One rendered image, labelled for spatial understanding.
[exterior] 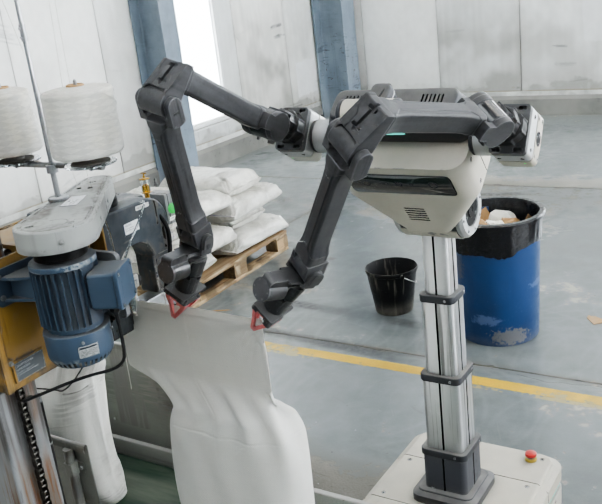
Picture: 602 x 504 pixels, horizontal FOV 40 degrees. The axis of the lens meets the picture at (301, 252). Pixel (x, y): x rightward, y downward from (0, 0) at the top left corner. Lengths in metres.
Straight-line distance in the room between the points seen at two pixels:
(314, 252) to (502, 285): 2.38
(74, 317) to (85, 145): 0.38
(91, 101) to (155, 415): 1.39
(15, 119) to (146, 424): 1.32
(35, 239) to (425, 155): 0.94
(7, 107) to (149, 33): 6.09
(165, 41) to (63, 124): 6.04
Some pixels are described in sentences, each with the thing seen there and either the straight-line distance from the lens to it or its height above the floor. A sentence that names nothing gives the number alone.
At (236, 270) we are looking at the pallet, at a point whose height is 0.07.
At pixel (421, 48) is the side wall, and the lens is 10.48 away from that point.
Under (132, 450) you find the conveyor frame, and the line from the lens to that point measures 2.99.
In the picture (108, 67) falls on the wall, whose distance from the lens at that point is 7.89.
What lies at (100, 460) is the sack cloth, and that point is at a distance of 2.70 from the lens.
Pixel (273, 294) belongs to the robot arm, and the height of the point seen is 1.20.
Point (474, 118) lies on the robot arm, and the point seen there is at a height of 1.54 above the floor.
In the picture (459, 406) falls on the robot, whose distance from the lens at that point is 2.56.
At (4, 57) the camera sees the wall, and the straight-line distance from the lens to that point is 7.14.
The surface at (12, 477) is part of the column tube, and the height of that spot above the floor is 0.79.
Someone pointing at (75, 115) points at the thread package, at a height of 1.63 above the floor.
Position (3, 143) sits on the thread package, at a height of 1.57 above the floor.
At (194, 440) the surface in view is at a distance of 2.27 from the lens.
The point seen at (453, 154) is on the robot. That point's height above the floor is 1.41.
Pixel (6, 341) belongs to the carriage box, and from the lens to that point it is 2.03.
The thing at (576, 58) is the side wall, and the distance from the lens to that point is 9.89.
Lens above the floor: 1.87
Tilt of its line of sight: 19 degrees down
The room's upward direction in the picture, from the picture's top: 7 degrees counter-clockwise
